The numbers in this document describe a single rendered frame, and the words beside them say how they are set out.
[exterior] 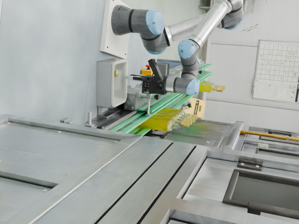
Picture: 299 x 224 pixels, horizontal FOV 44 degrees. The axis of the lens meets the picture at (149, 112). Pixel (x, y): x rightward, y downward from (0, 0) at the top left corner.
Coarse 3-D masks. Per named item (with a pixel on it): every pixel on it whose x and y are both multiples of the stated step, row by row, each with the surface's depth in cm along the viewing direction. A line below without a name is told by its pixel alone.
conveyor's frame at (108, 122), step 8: (200, 64) 343; (176, 72) 277; (128, 88) 208; (136, 88) 210; (120, 104) 209; (120, 112) 194; (128, 112) 194; (136, 112) 201; (96, 120) 177; (104, 120) 178; (112, 120) 178; (120, 120) 181
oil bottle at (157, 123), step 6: (150, 120) 197; (156, 120) 196; (162, 120) 195; (168, 120) 195; (138, 126) 200; (144, 126) 199; (150, 126) 198; (156, 126) 196; (162, 126) 195; (168, 126) 194
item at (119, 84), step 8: (112, 64) 177; (120, 64) 191; (112, 72) 176; (120, 72) 192; (112, 80) 177; (120, 80) 193; (112, 88) 178; (120, 88) 194; (112, 96) 179; (120, 96) 195; (112, 104) 180
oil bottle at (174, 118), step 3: (156, 114) 205; (159, 114) 205; (162, 114) 205; (159, 117) 201; (162, 117) 200; (165, 117) 200; (168, 117) 200; (171, 117) 200; (174, 117) 201; (174, 120) 199; (174, 123) 199
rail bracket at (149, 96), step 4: (140, 92) 196; (148, 92) 193; (136, 96) 195; (140, 96) 196; (144, 96) 194; (148, 96) 193; (152, 96) 193; (156, 96) 192; (148, 100) 194; (148, 104) 195; (148, 108) 195; (148, 112) 196
